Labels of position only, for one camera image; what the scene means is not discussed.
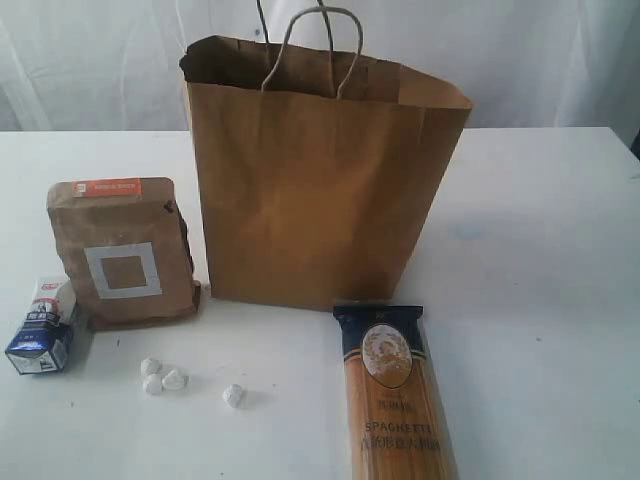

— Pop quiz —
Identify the brown paper shopping bag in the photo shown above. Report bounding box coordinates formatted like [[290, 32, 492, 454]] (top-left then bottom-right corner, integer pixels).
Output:
[[180, 35, 472, 310]]

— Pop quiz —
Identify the brown kraft pouch orange label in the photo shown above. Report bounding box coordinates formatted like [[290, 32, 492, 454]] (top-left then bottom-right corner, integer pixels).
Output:
[[46, 177, 200, 331]]

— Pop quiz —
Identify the blue white milk carton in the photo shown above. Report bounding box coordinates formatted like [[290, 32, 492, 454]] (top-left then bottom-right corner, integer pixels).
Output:
[[5, 276, 79, 375]]

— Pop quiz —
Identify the white pebble candy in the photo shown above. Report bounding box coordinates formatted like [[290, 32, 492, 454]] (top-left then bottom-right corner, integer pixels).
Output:
[[222, 384, 246, 409], [140, 357, 162, 378], [142, 374, 163, 395], [161, 369, 188, 391]]

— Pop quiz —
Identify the spaghetti packet dark blue top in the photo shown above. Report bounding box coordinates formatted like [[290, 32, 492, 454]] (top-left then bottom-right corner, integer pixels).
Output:
[[333, 303, 459, 479]]

